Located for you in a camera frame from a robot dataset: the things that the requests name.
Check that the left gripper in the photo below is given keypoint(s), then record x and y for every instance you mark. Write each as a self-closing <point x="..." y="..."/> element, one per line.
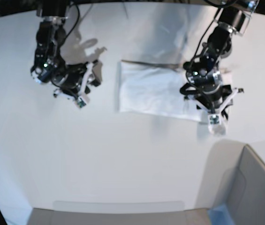
<point x="205" y="101"/>

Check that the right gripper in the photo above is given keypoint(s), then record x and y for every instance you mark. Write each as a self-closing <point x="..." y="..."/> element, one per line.
<point x="74" y="80"/>

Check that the white printed t-shirt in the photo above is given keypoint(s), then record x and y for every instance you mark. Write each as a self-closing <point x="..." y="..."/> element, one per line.
<point x="155" y="90"/>

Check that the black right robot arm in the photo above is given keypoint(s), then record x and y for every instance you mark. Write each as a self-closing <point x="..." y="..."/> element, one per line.
<point x="50" y="37"/>

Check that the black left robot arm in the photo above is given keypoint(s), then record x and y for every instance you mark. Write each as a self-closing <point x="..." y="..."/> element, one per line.
<point x="204" y="81"/>

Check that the grey partition panel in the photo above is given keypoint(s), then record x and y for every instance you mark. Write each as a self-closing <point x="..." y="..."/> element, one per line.
<point x="232" y="188"/>

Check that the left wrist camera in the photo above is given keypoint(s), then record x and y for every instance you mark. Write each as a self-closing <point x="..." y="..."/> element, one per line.
<point x="214" y="119"/>

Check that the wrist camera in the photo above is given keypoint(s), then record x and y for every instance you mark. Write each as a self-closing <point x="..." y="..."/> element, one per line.
<point x="82" y="101"/>
<point x="214" y="119"/>

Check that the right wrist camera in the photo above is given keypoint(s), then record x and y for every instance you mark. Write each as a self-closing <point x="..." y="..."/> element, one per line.
<point x="82" y="101"/>

